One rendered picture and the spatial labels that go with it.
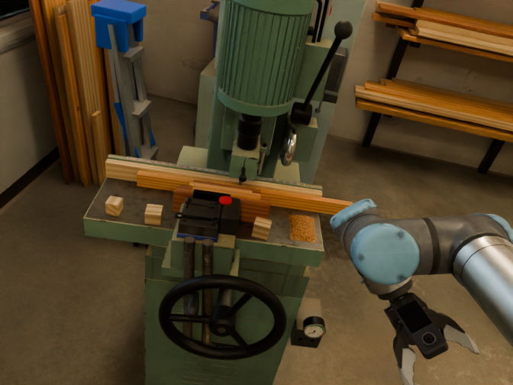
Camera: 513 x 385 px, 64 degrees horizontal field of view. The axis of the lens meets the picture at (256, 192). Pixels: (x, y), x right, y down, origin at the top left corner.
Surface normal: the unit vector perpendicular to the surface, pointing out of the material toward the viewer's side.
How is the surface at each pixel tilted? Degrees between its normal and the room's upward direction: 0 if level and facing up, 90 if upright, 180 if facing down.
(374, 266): 62
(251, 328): 90
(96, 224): 90
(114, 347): 0
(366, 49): 90
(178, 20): 90
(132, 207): 0
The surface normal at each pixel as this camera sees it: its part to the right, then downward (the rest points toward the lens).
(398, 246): -0.13, 0.12
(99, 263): 0.15, -0.79
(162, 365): -0.03, 0.59
